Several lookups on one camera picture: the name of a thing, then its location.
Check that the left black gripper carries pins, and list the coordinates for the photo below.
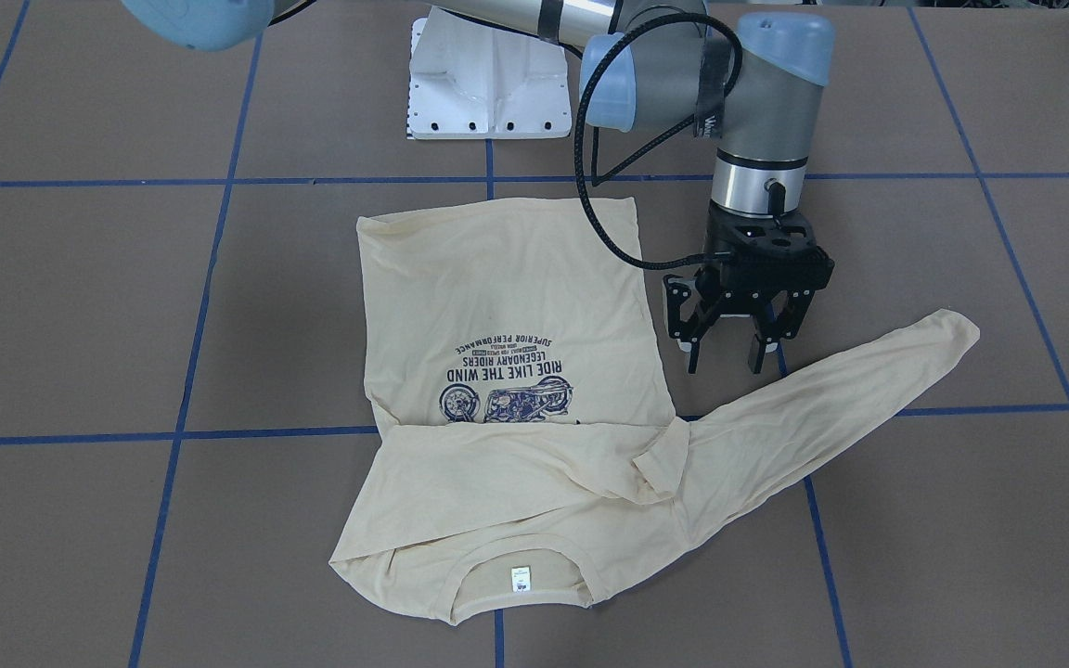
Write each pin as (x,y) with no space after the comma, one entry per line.
(685,310)

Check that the cream long-sleeve printed shirt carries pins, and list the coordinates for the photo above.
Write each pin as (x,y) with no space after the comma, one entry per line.
(530,450)

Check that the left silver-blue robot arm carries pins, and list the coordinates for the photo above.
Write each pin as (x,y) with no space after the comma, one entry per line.
(621,78)

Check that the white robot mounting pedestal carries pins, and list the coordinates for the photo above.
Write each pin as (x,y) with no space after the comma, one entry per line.
(469,81)

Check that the brown paper table cover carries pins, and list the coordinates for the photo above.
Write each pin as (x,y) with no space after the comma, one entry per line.
(182,424)

